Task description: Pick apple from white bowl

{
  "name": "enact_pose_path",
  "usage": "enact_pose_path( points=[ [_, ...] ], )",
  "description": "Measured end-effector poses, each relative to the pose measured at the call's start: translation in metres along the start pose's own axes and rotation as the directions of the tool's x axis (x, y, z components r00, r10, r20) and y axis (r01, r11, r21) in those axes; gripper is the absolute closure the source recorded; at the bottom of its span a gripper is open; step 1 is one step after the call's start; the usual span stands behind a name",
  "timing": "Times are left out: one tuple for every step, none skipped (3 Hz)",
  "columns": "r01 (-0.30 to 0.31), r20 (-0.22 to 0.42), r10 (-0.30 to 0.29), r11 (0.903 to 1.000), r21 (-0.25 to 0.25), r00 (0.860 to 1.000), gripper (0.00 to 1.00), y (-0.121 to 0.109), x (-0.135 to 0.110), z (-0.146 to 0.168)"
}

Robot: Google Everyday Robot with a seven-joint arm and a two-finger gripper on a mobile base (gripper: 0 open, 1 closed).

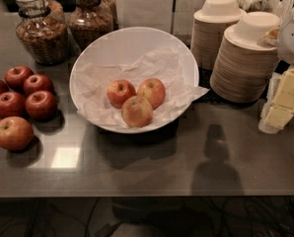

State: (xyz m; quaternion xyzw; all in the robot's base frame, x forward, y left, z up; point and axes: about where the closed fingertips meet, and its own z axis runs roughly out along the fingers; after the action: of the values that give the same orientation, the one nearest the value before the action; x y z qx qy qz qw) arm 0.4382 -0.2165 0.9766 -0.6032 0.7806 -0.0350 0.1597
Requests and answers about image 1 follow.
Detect back stack paper bowls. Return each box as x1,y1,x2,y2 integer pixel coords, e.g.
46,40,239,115
190,0,246,70

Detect white napkin dispenser box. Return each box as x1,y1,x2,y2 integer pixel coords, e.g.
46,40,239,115
116,0,173,33

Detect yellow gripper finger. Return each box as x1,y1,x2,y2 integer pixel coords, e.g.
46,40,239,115
263,106,294,129
272,66,294,113

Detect red apple middle left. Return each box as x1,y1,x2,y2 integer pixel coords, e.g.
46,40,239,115
0,92,26,119

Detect right glass granola jar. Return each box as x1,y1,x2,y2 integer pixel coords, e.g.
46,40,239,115
67,0,113,50

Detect red apple back right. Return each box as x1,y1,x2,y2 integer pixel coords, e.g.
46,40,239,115
23,74,54,96

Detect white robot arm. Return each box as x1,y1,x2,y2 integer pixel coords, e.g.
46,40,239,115
258,7,294,134

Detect stack paper bowls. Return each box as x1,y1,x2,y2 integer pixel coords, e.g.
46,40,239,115
190,0,246,70
210,12,280,104

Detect front stack paper bowls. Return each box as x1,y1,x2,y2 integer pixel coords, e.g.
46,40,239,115
210,12,280,104

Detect red apple back left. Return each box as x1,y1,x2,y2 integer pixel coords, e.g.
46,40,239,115
5,65,34,92

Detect yellow-red apple front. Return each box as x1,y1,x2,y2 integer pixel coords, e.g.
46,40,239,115
0,117,35,151

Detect red apple middle right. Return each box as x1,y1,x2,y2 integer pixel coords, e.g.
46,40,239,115
26,91,57,121

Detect large white bowl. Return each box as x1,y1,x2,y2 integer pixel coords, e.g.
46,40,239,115
69,26,200,134

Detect white crumpled paper liner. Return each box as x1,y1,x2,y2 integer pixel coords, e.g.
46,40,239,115
70,47,208,133

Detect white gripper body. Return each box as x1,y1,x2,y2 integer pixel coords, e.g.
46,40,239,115
258,72,281,134

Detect glass granola jar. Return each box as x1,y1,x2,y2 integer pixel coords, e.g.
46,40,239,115
15,0,68,65
67,0,113,50

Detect left glass granola jar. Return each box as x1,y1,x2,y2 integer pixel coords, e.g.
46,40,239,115
15,0,68,65

